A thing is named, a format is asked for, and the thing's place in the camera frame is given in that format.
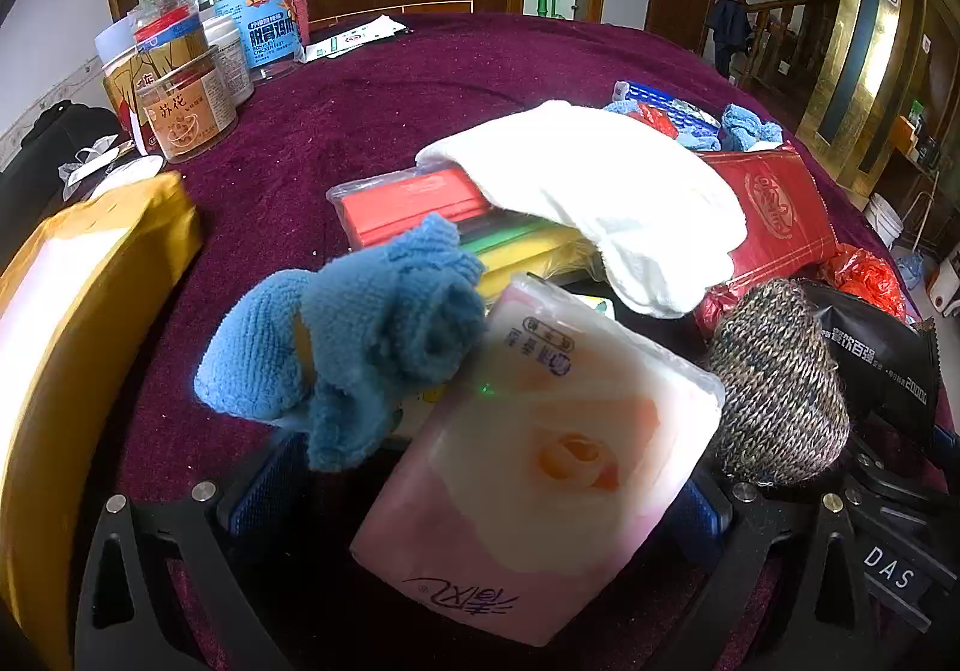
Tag blue-label clear jar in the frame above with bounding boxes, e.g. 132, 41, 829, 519
210, 0, 308, 83

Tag red plastic bag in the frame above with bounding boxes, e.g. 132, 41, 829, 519
821, 243, 908, 323

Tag white-lid yellow jar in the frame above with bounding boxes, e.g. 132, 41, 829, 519
95, 14, 166, 154

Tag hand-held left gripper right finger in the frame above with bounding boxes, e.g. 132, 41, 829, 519
671, 476, 929, 671

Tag wooden stair railing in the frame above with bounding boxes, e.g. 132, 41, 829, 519
731, 0, 841, 91

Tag white cloth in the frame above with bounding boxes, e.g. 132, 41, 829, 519
415, 99, 749, 319

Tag pink tissue pack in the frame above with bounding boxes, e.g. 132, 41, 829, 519
351, 272, 727, 646

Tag black packet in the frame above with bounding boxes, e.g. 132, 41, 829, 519
802, 281, 942, 451

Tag blue plastic basket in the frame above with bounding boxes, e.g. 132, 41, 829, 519
615, 82, 725, 151

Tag light blue cloth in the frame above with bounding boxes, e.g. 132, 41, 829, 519
720, 103, 785, 153

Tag yellow bag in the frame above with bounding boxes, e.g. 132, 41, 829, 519
0, 172, 203, 671

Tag maroon tablecloth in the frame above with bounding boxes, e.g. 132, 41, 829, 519
112, 12, 946, 671

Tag blue terry cloth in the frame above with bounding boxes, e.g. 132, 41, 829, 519
195, 213, 488, 473

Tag large red packet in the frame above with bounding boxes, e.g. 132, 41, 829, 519
694, 142, 841, 342

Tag small orange-label jar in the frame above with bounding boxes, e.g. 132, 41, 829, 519
135, 44, 239, 163

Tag white bucket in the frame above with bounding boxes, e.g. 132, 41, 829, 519
862, 193, 901, 250

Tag white plastic jar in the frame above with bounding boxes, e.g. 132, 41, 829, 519
202, 14, 256, 106

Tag pack of coloured sponges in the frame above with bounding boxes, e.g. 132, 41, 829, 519
326, 164, 601, 301

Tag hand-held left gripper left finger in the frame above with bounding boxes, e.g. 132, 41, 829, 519
75, 442, 316, 671

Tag white face mask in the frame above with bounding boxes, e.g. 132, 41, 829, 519
60, 138, 162, 199

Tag white paper leaflet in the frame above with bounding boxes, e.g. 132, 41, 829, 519
304, 14, 410, 63

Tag black bag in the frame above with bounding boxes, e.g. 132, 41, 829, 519
0, 101, 140, 244

